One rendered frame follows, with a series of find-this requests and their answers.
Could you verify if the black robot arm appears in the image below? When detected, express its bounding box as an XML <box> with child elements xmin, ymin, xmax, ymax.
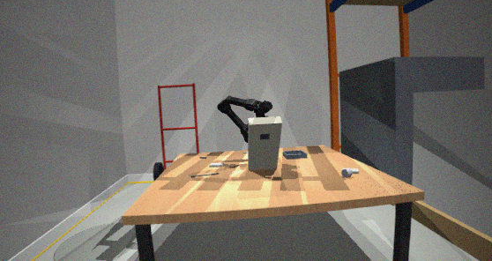
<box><xmin>217</xmin><ymin>96</ymin><xmax>272</xmax><ymax>143</ymax></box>

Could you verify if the grey cylinder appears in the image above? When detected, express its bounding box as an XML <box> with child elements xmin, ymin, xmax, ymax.
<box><xmin>342</xmin><ymin>168</ymin><xmax>353</xmax><ymax>177</ymax></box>

